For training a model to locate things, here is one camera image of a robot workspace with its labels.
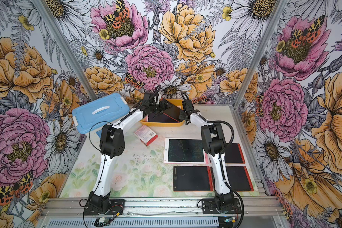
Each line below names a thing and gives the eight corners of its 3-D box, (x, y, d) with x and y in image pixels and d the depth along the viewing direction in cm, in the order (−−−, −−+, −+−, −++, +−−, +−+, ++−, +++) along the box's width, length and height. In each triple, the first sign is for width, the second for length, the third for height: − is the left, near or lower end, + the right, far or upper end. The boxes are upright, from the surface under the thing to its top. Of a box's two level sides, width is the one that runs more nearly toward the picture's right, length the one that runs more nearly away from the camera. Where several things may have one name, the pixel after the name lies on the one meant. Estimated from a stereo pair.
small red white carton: (134, 135, 105) (133, 132, 102) (145, 126, 110) (144, 123, 107) (146, 146, 99) (145, 143, 96) (157, 137, 104) (157, 134, 101)
